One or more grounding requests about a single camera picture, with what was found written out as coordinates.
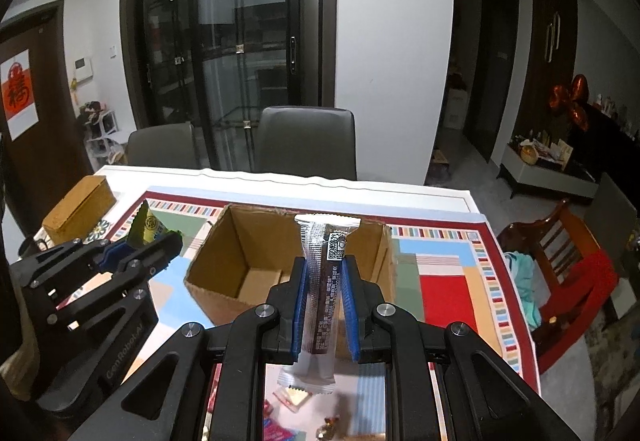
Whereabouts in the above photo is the red foil balloon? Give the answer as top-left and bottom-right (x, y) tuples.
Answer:
(548, 74), (589, 131)

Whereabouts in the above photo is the grey dining chair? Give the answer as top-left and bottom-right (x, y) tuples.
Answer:
(255, 106), (357, 181)
(126, 122), (201, 169)

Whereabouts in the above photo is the white shoe rack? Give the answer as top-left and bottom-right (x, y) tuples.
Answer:
(76, 101), (125, 171)

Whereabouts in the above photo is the black sliding glass door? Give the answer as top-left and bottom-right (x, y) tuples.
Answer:
(120, 0), (319, 171)

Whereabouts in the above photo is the silver snack bar wrapper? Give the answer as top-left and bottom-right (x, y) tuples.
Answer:
(279, 213), (360, 395)

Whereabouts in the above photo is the small red snack packet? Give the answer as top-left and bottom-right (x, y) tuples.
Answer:
(262, 400), (273, 418)

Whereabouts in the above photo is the red fu door poster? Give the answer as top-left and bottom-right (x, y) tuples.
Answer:
(1, 49), (39, 141)

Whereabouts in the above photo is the olive gold snack packet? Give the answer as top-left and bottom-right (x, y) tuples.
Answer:
(126, 200), (168, 249)

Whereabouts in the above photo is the dark wooden entrance door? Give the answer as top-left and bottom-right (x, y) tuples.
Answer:
(1, 0), (93, 236)

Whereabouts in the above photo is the white low side table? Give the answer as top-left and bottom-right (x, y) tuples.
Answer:
(499, 146), (599, 199)

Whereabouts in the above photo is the colourful patterned tablecloth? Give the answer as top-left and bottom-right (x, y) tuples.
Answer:
(29, 164), (542, 441)

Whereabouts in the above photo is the magenta snack packet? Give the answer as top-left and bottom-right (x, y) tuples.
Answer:
(262, 417), (296, 441)

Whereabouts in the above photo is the white bread snack packet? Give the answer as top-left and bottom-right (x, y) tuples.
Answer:
(272, 387), (312, 414)

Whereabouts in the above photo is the white wall intercom panel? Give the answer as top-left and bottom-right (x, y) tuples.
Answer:
(74, 56), (93, 83)

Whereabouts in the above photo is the gold twisted candy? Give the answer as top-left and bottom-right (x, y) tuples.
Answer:
(314, 415), (348, 441)

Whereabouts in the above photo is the brown cardboard box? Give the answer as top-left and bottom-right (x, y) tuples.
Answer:
(170, 205), (395, 365)

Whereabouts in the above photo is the right grey dining chair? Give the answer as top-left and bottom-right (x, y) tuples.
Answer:
(255, 106), (357, 181)

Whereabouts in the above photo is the woven wicker box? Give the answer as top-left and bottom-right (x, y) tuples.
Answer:
(42, 175), (116, 245)

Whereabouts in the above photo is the red wooden chair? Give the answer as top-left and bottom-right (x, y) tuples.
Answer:
(498, 199), (620, 373)

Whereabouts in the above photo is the patterned tile placemat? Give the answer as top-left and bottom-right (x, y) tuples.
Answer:
(84, 219), (113, 244)

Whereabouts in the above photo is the left grey dining chair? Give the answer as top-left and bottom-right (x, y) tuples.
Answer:
(126, 122), (201, 169)

